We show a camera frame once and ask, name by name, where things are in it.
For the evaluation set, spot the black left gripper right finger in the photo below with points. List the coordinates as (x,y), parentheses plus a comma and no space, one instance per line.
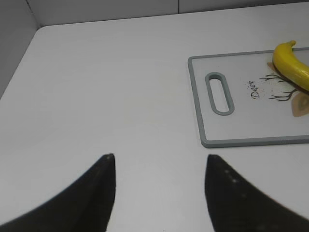
(235,205)

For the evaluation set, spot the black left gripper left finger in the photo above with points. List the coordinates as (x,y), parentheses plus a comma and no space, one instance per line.
(84,206)

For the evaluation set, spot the yellow plastic banana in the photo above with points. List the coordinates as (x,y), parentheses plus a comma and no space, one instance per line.
(290,66)

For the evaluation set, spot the white grey-rimmed cutting board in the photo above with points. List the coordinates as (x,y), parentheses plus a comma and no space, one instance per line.
(242,100)

